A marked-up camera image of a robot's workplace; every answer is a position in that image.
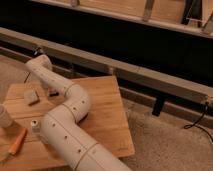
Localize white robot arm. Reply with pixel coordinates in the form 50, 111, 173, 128
26, 55, 132, 171

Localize white paper cup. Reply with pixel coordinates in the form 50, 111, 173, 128
0, 104, 13, 128

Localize beige sponge block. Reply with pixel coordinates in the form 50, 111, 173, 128
24, 89, 39, 105

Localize black cable left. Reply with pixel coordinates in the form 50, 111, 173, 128
23, 47, 43, 84

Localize black cable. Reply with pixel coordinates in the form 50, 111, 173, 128
183, 101, 213, 141
23, 47, 43, 84

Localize black cable right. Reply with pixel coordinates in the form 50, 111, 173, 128
183, 101, 213, 141

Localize orange handled tool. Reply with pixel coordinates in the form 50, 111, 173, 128
0, 128, 27, 163

